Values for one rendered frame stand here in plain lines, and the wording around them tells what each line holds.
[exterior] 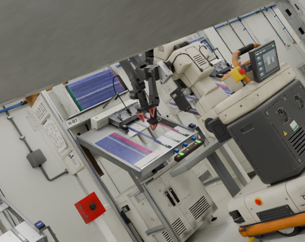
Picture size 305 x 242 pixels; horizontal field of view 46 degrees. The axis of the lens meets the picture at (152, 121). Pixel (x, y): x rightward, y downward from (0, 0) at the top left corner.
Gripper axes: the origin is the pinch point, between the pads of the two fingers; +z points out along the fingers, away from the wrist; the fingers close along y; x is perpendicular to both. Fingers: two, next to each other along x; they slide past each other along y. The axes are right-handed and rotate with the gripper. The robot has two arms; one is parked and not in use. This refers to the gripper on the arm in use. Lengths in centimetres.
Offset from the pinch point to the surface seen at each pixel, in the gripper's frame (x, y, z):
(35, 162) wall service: -155, 30, 82
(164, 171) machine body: 15.8, 4.5, 32.4
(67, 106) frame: -63, 39, -16
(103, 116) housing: -37.1, 21.3, -8.0
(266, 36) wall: -167, -561, 51
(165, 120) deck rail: -2.7, -19.0, 0.3
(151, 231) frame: 42, 51, 49
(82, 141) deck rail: -32, 49, 2
